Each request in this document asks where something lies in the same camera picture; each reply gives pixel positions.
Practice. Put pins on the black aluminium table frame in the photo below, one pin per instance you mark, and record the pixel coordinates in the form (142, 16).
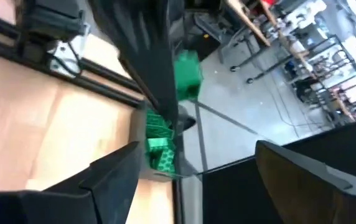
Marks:
(109, 92)

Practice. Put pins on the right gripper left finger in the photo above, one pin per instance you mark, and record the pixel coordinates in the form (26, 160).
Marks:
(115, 174)

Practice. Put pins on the green building block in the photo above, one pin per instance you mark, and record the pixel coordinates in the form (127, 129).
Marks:
(157, 124)
(188, 74)
(157, 144)
(165, 161)

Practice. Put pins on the black folding screen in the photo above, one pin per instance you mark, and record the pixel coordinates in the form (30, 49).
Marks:
(234, 193)

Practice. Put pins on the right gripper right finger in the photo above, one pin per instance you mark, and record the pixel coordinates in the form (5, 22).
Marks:
(299, 193)

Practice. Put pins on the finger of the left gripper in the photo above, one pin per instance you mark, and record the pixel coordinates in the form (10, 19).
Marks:
(147, 46)

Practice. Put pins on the wooden workbench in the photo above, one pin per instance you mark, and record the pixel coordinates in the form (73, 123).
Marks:
(248, 20)

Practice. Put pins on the metal shelf rack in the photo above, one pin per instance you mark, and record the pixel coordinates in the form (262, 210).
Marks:
(336, 71)

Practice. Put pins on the grey translucent plastic bin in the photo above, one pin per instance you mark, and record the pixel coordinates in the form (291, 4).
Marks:
(165, 176)

